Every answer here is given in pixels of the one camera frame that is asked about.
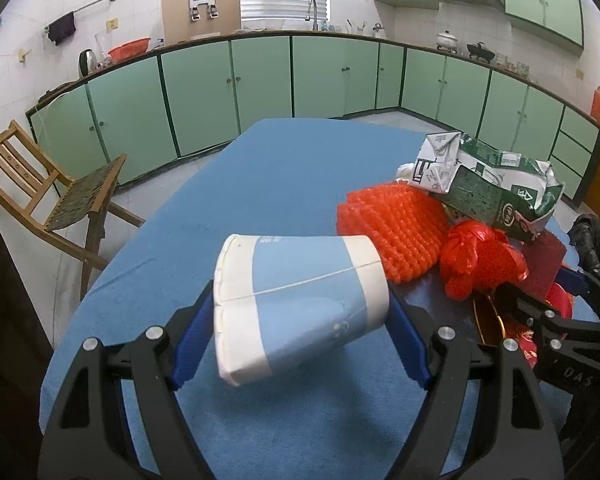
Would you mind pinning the utensil holder cup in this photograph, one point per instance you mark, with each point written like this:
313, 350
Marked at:
360, 27

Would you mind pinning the shiny black plastic bag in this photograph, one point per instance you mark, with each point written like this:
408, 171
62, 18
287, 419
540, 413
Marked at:
592, 240

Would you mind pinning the crushed green white carton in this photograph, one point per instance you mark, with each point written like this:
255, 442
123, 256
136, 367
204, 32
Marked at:
480, 180

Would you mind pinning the wooden folding chair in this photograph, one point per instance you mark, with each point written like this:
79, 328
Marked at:
80, 200

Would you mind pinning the dark hanging towel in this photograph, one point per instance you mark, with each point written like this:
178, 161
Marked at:
61, 29

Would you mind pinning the glass jar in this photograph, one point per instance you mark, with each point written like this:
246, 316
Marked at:
522, 67
501, 60

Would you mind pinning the clear glass pitcher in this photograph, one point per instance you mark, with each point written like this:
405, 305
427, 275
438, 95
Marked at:
102, 45

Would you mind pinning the metal kettle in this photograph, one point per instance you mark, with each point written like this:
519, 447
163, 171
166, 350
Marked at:
86, 62

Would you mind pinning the red plastic bag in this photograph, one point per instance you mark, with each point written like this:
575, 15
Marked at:
472, 260

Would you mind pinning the dark red scouring pad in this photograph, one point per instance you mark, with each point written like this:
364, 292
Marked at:
545, 260

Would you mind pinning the red paper with gold print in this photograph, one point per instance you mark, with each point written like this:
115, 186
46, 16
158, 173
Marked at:
527, 349

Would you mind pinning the red bottle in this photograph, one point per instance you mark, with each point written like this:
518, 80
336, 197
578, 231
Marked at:
597, 102

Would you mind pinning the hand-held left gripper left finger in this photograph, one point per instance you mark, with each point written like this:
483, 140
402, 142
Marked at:
195, 340

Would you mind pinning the grey clip device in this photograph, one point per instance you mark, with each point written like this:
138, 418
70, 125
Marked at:
202, 2

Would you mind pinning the blue and white paper cup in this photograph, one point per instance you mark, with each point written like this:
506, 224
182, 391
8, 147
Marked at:
300, 305

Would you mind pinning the green lower kitchen cabinets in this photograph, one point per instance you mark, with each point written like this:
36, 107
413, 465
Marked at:
195, 95

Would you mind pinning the yellowed wall socket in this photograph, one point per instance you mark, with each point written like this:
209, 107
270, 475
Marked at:
112, 23

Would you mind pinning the red plastic basin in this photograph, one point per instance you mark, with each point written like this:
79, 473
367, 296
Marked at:
129, 50

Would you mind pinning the black wok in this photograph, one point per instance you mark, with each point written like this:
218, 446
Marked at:
480, 51

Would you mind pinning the metal towel rail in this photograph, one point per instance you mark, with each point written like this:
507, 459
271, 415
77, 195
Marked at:
95, 4

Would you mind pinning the wooden board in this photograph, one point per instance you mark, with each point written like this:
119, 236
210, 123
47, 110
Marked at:
175, 15

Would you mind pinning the white cooking pot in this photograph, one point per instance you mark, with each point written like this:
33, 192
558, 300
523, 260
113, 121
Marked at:
447, 41

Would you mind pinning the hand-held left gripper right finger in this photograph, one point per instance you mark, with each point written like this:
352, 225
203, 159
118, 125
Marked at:
410, 345

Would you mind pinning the orange foam fruit net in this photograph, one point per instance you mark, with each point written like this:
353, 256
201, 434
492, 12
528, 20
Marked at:
400, 230

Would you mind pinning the crumpled white tissue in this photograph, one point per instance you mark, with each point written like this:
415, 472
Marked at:
405, 171

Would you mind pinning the metal faucet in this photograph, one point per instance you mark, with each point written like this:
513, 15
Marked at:
314, 10

